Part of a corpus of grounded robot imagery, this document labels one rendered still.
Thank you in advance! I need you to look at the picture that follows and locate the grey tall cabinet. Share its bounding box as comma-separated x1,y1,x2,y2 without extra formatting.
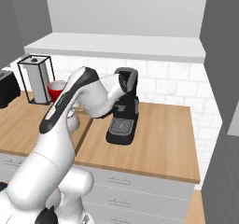
199,0,239,224

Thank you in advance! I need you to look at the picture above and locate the black coffee machine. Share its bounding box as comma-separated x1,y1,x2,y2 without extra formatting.
105,66,140,147

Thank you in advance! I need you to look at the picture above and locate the red cup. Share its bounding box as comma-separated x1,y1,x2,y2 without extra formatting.
47,79,68,104

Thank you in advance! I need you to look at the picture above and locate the white paper towel roll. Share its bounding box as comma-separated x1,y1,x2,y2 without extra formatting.
23,55,52,105

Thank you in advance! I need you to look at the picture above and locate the light grey drawer front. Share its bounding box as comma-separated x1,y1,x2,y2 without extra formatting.
83,202,189,224
0,152,33,175
81,184,191,220
88,166,196,202

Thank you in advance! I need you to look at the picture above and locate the black toaster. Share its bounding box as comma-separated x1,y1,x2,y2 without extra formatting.
0,69,22,110

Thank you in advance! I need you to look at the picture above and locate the grey drawer handle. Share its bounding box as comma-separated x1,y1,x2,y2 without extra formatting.
106,175,133,186
3,159,25,168
108,198,132,208
109,217,131,224

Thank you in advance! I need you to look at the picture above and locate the white wall cabinet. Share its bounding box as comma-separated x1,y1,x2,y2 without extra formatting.
7,0,222,64

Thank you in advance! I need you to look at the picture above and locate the black wire paper towel holder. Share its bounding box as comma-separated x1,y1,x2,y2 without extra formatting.
16,54,57,106

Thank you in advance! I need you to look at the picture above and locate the grey wall cabinet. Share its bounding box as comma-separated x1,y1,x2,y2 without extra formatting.
0,0,53,69

